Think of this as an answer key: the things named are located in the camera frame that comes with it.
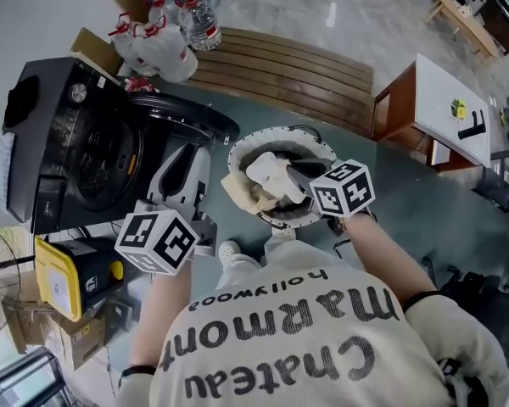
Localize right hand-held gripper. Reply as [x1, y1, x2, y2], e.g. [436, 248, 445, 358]
[285, 157, 377, 219]

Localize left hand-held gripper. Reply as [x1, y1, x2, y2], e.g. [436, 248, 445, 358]
[114, 143, 218, 276]

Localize cream clothes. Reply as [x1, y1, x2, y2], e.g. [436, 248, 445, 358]
[220, 151, 307, 215]

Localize white laundry basket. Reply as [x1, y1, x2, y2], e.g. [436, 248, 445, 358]
[227, 124, 338, 230]

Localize black washing machine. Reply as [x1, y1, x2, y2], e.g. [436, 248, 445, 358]
[2, 56, 154, 235]

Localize person's right forearm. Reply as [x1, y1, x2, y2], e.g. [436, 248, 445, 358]
[340, 212, 441, 309]

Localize person's left forearm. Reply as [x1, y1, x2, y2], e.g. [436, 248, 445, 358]
[129, 260, 193, 371]

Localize black round washer door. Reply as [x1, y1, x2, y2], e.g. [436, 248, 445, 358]
[126, 91, 241, 148]

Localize person's white trousers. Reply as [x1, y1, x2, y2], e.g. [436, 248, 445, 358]
[215, 233, 337, 290]

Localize person's white left shoe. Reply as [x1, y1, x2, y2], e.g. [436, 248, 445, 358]
[218, 239, 243, 269]

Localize red white detergent bag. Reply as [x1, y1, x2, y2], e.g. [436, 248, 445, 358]
[125, 76, 159, 94]

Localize wooden slat bench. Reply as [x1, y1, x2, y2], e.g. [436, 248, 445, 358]
[186, 26, 376, 137]

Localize black bin with yellow lid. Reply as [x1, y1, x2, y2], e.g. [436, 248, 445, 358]
[33, 235, 126, 323]

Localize white-topped brown table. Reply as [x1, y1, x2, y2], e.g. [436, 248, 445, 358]
[371, 53, 494, 174]

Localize person's cream printed shirt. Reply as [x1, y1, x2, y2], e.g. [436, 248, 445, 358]
[116, 265, 509, 407]

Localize black L-shaped tool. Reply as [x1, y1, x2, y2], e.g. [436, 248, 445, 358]
[457, 110, 487, 141]

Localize black folded cloth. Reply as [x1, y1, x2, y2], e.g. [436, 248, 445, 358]
[3, 75, 41, 129]

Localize white checked cloth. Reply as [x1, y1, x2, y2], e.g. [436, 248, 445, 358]
[0, 131, 16, 201]

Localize brown cardboard box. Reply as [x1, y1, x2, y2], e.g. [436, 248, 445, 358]
[54, 303, 112, 371]
[2, 269, 69, 355]

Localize black metal shelf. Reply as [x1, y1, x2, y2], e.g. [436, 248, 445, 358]
[470, 142, 509, 216]

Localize oval wooden bench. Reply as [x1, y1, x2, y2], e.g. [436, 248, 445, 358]
[423, 0, 500, 59]

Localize black office chair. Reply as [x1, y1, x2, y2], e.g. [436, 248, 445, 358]
[419, 248, 509, 373]

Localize black coiled floor cable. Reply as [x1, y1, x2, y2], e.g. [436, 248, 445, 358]
[333, 226, 366, 267]

